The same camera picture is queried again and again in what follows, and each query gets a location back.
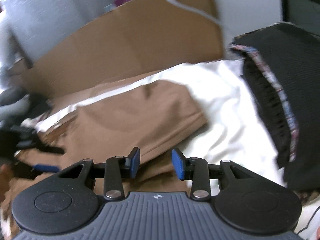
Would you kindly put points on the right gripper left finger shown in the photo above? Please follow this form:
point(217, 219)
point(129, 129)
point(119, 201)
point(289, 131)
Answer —
point(117, 169)

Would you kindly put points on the cream cartoon print blanket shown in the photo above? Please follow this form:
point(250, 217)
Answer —
point(234, 129)

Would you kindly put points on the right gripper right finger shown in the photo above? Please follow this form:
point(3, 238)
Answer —
point(195, 170)

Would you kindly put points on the grey neck pillow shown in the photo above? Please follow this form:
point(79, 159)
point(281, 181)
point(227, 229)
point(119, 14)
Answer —
point(15, 103)

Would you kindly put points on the brown cardboard sheet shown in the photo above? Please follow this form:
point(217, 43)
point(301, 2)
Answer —
point(141, 36)

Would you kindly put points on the brown t-shirt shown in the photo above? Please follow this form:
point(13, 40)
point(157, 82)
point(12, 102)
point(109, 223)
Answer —
point(154, 117)

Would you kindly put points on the black folded garment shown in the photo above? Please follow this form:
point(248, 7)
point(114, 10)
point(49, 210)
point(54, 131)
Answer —
point(281, 68)

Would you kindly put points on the grey wrapped mattress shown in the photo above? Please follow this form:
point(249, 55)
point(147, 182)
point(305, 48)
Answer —
point(39, 25)

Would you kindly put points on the person left hand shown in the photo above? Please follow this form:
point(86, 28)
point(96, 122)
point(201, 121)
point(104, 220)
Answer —
point(6, 175)

